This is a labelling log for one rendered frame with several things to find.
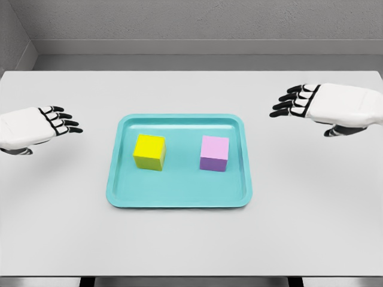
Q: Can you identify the pink purple cube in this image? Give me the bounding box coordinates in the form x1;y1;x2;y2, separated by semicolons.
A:
199;135;230;173

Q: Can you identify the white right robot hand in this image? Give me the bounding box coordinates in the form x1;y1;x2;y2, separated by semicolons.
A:
269;83;383;138

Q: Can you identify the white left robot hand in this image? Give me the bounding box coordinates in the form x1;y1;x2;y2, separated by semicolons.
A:
0;105;84;156

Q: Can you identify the yellow cube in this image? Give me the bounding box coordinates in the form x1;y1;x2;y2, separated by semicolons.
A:
132;133;167;172

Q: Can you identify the teal rectangular tray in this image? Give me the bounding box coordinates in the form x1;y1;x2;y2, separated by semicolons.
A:
105;113;254;209

